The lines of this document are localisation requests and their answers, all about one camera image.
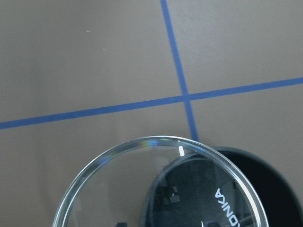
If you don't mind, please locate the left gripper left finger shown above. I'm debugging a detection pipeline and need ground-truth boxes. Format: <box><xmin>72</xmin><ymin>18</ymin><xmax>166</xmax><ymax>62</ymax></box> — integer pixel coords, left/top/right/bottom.
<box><xmin>115</xmin><ymin>222</ymin><xmax>128</xmax><ymax>227</ymax></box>

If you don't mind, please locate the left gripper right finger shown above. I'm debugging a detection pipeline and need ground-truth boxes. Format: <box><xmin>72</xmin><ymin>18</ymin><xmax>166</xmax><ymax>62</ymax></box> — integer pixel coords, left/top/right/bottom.
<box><xmin>207</xmin><ymin>222</ymin><xmax>219</xmax><ymax>227</ymax></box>

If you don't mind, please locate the glass pot lid blue knob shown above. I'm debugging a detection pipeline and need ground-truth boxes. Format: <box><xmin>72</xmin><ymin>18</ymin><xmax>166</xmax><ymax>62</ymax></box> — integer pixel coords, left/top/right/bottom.
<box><xmin>53</xmin><ymin>136</ymin><xmax>269</xmax><ymax>227</ymax></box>

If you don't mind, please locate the blue saucepan with handle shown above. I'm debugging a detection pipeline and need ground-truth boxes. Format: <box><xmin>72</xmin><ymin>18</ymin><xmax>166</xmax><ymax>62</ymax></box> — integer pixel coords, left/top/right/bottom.
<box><xmin>140</xmin><ymin>147</ymin><xmax>303</xmax><ymax>227</ymax></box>

